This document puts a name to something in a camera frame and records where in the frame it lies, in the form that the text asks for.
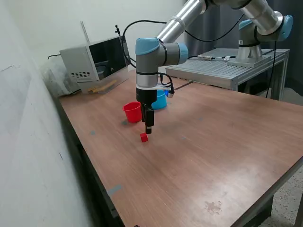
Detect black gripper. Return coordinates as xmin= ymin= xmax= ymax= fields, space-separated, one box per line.
xmin=136 ymin=87 xmax=158 ymax=135

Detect red plastic cup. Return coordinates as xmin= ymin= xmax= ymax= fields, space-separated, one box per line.
xmin=122 ymin=101 xmax=143 ymax=123

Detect blue plastic cup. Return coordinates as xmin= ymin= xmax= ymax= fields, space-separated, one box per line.
xmin=151 ymin=89 xmax=168 ymax=110

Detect clear plastic box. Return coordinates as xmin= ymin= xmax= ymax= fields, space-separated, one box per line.
xmin=80 ymin=67 xmax=130 ymax=95

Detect wooden sticks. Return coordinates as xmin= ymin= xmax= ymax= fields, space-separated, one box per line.
xmin=88 ymin=79 xmax=118 ymax=94

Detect aluminium robot mounting table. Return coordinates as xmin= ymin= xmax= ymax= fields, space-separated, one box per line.
xmin=165 ymin=48 xmax=291 ymax=101

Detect long blue tape mark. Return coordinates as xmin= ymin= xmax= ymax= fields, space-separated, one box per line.
xmin=106 ymin=184 xmax=124 ymax=196

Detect silver microwave oven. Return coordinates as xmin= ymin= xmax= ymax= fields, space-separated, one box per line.
xmin=59 ymin=35 xmax=132 ymax=84

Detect crumpled clear plastic sheet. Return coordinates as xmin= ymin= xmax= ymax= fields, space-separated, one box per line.
xmin=41 ymin=58 xmax=82 ymax=97

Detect thin white rod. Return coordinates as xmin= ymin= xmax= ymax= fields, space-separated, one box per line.
xmin=80 ymin=20 xmax=90 ymax=46

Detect dark grey curtain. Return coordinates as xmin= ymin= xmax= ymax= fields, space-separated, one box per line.
xmin=183 ymin=0 xmax=303 ymax=106

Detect white camera mounting bracket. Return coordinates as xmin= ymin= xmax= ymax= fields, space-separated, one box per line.
xmin=136 ymin=84 xmax=172 ymax=92

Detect cable with metal connector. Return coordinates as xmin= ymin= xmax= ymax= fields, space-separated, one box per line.
xmin=188 ymin=54 xmax=237 ymax=61

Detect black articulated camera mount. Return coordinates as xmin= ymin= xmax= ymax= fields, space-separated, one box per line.
xmin=114 ymin=24 xmax=137 ymax=69

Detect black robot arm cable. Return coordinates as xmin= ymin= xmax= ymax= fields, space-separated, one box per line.
xmin=122 ymin=13 xmax=246 ymax=95

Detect black hanging power cable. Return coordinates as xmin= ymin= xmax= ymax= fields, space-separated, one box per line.
xmin=264 ymin=40 xmax=277 ymax=98

